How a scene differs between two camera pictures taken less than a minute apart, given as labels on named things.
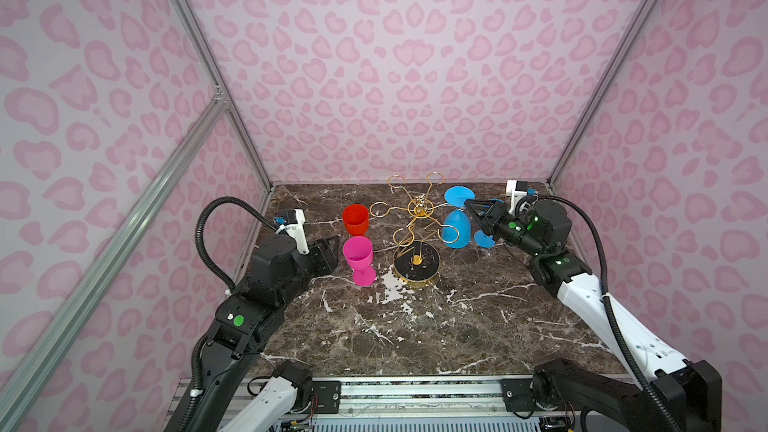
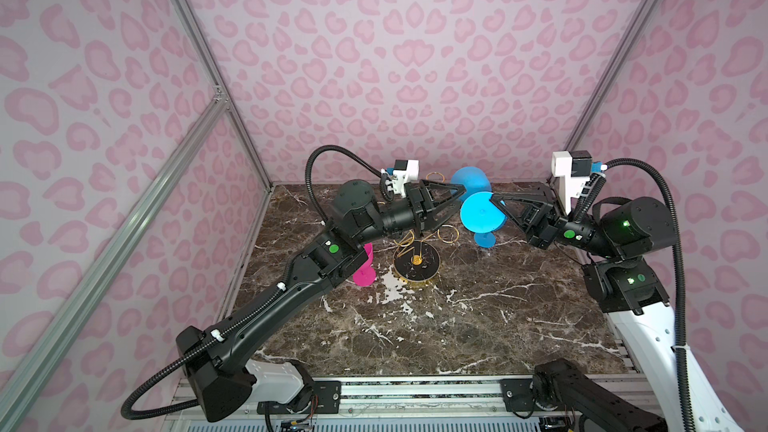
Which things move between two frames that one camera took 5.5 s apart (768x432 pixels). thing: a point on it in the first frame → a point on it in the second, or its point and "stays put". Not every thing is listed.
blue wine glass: x=456 y=226 → x=478 y=212
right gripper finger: x=478 y=207 → x=509 y=202
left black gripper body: x=320 y=260 → x=417 y=210
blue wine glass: x=482 y=238 stays put
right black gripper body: x=501 y=213 → x=550 y=231
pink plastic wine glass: x=358 y=253 stays put
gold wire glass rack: x=416 y=257 stays put
